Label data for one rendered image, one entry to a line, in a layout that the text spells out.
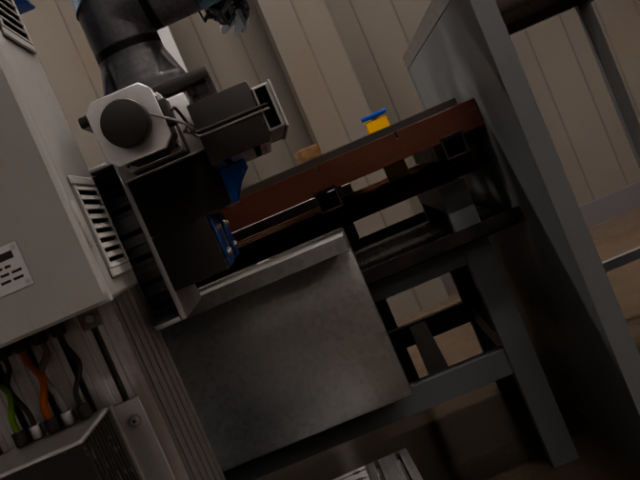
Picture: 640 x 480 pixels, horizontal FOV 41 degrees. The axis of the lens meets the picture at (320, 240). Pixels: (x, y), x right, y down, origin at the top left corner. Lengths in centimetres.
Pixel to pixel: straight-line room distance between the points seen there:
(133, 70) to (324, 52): 289
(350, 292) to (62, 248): 96
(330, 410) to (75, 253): 101
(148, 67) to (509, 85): 61
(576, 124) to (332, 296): 318
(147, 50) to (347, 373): 79
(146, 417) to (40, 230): 34
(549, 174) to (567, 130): 328
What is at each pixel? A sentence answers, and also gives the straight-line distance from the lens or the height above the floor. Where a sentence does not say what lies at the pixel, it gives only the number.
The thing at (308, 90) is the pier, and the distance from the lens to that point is 430.
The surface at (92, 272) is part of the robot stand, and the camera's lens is 97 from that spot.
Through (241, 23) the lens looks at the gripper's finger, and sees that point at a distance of 213.
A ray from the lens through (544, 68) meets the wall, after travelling 483.
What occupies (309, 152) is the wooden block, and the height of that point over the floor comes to 88.
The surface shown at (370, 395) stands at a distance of 187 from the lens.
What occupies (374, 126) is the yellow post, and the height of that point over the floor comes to 86.
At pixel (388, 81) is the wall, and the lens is 463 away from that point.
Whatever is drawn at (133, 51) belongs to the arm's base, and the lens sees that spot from 151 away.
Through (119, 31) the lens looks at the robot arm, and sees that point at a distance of 152.
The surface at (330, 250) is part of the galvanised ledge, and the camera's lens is 165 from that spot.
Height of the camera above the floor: 79
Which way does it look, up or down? 4 degrees down
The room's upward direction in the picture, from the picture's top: 23 degrees counter-clockwise
